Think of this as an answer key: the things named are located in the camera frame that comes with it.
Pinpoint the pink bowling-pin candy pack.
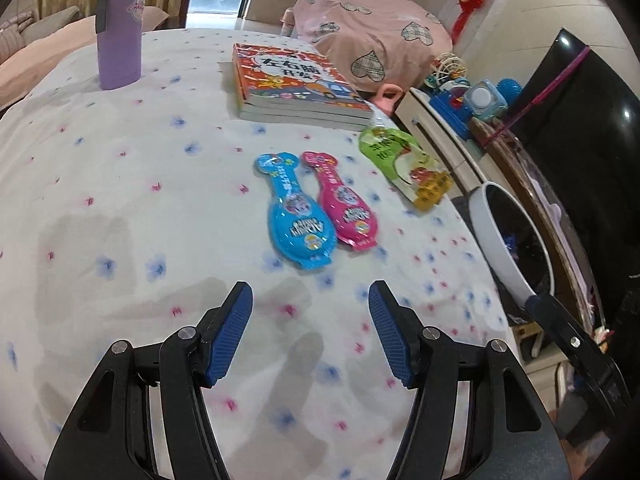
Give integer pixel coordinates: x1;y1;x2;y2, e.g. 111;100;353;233
302;152;378;252

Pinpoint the blue bowling-pin candy pack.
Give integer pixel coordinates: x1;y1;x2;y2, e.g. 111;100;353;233
255;152;337;270

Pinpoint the white round trash bin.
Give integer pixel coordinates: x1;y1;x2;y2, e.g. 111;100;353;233
468;182;555;311

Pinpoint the white dotted tablecloth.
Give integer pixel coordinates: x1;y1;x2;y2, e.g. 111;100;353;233
1;29;512;479

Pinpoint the white TV cabinet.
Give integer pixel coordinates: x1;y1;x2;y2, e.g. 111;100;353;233
394;86;601;361

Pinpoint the black television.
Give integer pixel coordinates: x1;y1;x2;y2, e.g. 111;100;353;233
508;29;639;321

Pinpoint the green drink pouch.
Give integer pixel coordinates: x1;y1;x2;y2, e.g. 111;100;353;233
358;126;454;211

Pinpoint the pink stick leaning on television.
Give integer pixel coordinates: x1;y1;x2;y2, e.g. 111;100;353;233
482;45;591;149

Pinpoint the blue toy set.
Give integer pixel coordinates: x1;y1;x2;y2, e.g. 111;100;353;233
424;52;522;140

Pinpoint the pink kettlebell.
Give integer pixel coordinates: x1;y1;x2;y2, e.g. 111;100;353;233
370;84;405;117

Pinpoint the pink heart-print covered furniture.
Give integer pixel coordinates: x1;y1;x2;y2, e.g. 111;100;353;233
292;0;452;93

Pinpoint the sofa with pink cover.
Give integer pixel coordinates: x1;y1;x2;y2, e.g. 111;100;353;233
0;4;172;111

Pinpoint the purple thermos bottle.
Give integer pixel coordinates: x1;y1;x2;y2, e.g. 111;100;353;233
96;0;144;90

